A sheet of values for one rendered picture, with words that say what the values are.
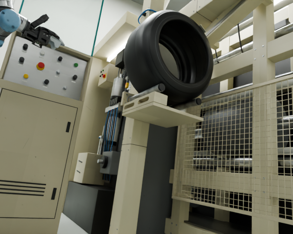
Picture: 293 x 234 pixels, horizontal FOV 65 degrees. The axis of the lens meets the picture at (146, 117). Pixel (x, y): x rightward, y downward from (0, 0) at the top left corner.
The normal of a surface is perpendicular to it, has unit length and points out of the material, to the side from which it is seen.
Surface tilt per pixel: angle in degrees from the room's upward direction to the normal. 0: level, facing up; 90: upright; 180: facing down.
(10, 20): 90
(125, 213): 90
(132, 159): 90
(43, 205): 90
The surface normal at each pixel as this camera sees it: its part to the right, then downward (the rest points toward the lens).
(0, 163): 0.54, -0.15
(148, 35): -0.25, -0.25
